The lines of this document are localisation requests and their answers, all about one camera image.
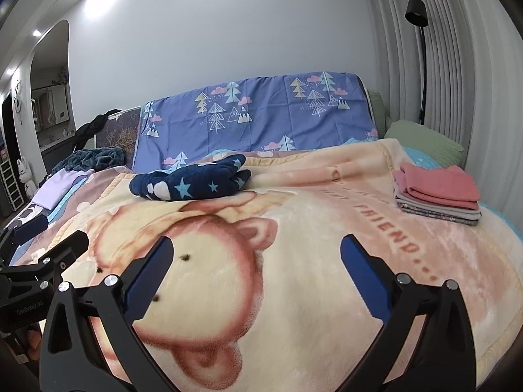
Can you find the navy star fleece baby jacket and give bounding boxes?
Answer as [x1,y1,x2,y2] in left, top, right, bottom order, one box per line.
[129,154,252,202]

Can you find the stack of folded clothes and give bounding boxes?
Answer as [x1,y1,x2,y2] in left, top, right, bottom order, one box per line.
[393,163,481,226]

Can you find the person's left hand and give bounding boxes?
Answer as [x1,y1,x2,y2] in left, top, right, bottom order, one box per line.
[26,327,42,361]

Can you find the white ladder shelf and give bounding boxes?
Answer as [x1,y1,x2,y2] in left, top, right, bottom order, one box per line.
[1,159,24,211]

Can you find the white cat figurine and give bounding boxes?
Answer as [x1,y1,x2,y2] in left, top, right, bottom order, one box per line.
[17,157,37,199]

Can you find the lavender folded cloth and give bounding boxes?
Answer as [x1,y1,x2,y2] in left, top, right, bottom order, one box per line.
[32,169,94,211]

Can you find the dark teal knit blanket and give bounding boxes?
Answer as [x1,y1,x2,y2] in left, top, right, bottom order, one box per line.
[51,146,126,174]

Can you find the black garment on headboard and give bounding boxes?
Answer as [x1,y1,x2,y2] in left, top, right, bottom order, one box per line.
[73,109,121,151]

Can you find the dark tree-pattern headboard cushion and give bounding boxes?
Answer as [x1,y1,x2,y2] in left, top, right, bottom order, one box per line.
[94,107,141,165]

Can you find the peach bear fleece blanket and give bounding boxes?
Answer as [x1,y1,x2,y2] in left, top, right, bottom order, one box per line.
[16,139,522,391]

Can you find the green pillow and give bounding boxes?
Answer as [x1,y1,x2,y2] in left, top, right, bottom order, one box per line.
[368,90,465,167]

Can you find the blue tree-print sheet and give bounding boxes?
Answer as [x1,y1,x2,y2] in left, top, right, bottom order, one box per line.
[132,71,379,172]

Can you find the grey pleated curtain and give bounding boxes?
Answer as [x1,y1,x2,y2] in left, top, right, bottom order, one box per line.
[369,0,522,225]

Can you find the black floor lamp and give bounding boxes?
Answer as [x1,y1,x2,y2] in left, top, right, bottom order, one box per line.
[404,0,430,127]

